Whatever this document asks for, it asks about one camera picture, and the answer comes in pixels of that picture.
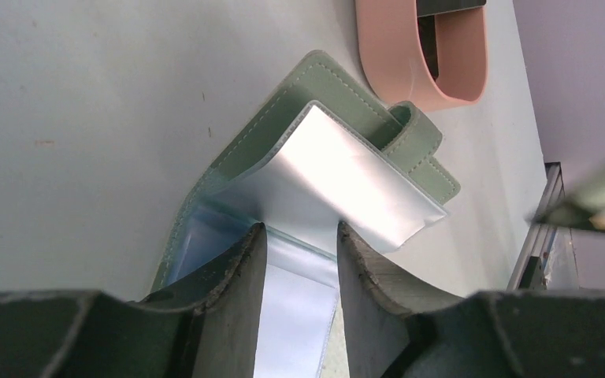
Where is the black credit card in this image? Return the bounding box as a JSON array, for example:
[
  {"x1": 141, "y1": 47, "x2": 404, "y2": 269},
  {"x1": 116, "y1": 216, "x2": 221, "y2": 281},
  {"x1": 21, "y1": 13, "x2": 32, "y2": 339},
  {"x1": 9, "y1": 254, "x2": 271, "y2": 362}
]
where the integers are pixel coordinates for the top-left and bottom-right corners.
[{"x1": 531, "y1": 166, "x2": 605, "y2": 234}]

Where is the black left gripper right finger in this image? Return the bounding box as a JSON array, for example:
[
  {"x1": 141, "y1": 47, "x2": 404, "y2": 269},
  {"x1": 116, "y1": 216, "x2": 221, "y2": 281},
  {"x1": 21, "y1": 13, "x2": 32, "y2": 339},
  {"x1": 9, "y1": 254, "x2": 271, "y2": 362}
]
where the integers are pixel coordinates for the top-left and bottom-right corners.
[{"x1": 337, "y1": 223, "x2": 605, "y2": 377}]

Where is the green leather card holder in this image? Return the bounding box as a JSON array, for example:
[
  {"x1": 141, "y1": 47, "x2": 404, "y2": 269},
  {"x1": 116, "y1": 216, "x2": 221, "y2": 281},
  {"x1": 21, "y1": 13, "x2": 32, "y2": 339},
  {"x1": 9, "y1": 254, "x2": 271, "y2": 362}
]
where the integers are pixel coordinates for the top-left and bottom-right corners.
[{"x1": 154, "y1": 50, "x2": 461, "y2": 377}]

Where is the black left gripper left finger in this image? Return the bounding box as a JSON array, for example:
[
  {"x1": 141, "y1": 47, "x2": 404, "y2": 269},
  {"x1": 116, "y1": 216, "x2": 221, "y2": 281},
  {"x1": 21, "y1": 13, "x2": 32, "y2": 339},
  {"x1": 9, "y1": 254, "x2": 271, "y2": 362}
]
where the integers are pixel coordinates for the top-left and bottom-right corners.
[{"x1": 0, "y1": 223, "x2": 267, "y2": 377}]

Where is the pink oval plastic tray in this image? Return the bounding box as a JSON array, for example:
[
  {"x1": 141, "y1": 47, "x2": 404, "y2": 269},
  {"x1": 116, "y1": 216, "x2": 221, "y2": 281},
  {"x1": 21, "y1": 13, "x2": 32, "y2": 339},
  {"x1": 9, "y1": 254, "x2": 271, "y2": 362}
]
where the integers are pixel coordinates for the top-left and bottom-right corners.
[{"x1": 355, "y1": 0, "x2": 488, "y2": 112}]

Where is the aluminium frame rail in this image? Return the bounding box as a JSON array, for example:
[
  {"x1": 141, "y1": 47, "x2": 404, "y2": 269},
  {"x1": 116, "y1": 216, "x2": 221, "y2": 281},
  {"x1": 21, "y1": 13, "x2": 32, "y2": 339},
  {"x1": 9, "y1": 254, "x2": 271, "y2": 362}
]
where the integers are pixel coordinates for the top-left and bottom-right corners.
[{"x1": 507, "y1": 162, "x2": 564, "y2": 290}]

